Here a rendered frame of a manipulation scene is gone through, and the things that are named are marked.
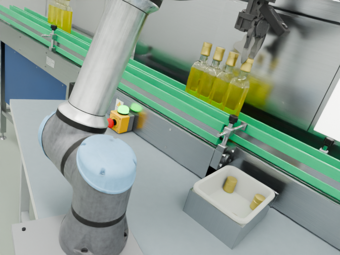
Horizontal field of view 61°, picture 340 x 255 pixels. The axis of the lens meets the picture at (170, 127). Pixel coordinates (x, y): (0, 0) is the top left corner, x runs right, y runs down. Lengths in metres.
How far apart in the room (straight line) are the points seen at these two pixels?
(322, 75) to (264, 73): 0.19
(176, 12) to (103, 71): 0.84
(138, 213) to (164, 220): 0.07
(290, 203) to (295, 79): 0.42
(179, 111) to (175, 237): 0.45
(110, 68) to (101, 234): 0.33
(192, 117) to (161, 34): 0.58
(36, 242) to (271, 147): 0.71
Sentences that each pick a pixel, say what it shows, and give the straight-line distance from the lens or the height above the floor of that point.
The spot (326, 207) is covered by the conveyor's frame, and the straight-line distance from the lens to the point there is 0.98.
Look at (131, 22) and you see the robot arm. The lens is 0.61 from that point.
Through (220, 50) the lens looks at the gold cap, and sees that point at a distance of 1.06.
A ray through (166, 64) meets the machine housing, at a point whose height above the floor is 0.98.
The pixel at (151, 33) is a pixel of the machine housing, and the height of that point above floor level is 1.09.
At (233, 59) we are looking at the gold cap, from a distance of 1.04.
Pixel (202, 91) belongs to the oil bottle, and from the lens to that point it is 1.09.
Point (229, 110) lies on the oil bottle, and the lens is 1.04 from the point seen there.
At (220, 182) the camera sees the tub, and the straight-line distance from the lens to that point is 0.96.
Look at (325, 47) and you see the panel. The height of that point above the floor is 1.26.
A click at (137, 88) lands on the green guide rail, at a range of 1.16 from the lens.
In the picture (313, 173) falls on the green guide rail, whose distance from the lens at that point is 0.97.
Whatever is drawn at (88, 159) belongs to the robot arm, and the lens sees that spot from 0.54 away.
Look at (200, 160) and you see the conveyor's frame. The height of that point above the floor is 0.82.
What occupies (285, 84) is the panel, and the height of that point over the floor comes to 1.10.
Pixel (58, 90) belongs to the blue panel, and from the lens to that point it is 1.66.
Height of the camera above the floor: 1.29
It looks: 25 degrees down
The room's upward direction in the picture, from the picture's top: 15 degrees clockwise
